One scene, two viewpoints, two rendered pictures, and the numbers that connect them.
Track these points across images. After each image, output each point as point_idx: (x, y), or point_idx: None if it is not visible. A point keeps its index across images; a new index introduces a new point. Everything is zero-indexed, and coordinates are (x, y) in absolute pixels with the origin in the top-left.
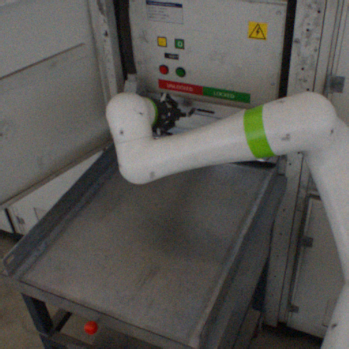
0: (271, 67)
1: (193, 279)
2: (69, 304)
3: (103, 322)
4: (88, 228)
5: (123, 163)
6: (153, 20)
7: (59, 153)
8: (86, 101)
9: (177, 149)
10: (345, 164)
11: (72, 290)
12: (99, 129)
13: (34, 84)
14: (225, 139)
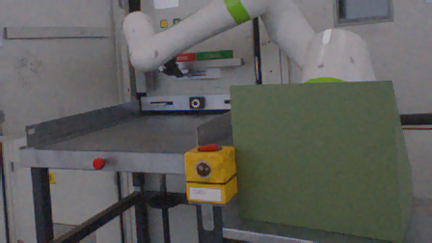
0: (245, 23)
1: (192, 139)
2: (79, 156)
3: (109, 166)
4: (99, 134)
5: (133, 49)
6: (157, 9)
7: (77, 110)
8: (104, 75)
9: (175, 28)
10: (303, 25)
11: (83, 148)
12: (112, 104)
13: (67, 43)
14: (209, 8)
